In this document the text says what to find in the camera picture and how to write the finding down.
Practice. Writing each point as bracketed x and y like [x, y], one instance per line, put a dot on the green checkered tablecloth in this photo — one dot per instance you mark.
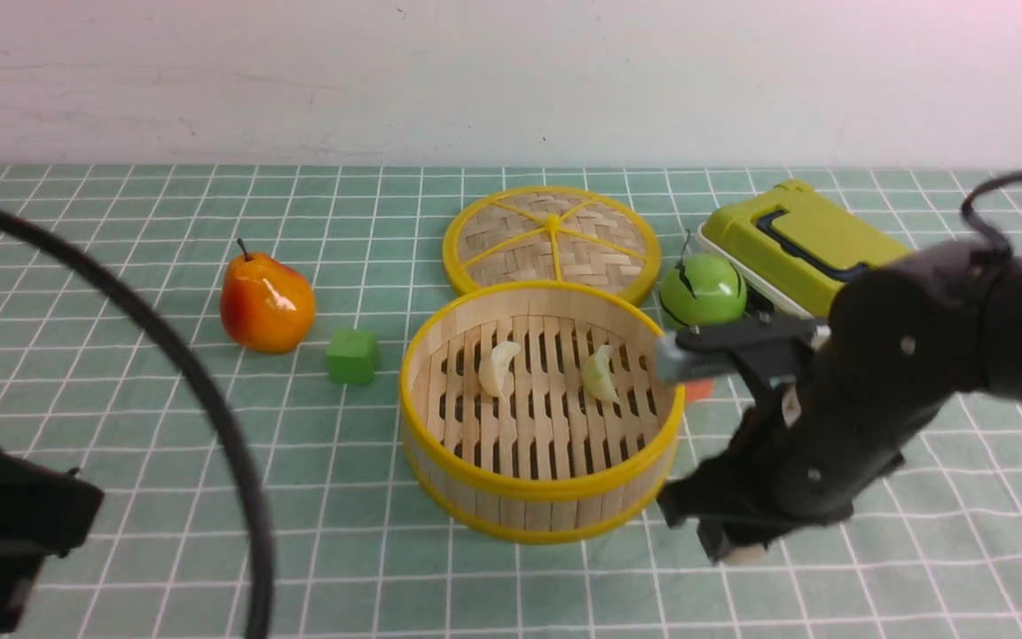
[934, 553]

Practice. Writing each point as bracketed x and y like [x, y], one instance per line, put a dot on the orange cube block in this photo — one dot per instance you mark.
[698, 390]

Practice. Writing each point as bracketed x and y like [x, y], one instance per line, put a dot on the green cube block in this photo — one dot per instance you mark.
[352, 356]

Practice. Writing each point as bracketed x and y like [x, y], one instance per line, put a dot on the green apple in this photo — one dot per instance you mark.
[700, 289]

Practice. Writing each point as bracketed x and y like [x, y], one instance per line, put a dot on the bamboo steamer tray yellow rim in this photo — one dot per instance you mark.
[550, 464]

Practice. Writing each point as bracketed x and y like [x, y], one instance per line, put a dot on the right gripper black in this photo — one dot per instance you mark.
[802, 453]

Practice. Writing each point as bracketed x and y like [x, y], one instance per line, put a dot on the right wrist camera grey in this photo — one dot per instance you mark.
[757, 348]

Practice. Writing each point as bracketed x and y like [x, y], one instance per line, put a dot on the green lidded white box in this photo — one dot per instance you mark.
[801, 243]

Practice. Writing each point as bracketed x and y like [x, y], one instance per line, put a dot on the orange red pear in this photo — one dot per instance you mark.
[264, 305]

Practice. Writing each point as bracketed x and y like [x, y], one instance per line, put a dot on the woven bamboo steamer lid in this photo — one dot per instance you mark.
[538, 232]

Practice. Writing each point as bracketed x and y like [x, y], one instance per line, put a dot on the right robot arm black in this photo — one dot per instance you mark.
[954, 308]

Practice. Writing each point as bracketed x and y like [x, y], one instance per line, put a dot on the pale dumpling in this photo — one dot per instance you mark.
[597, 378]
[745, 555]
[495, 369]

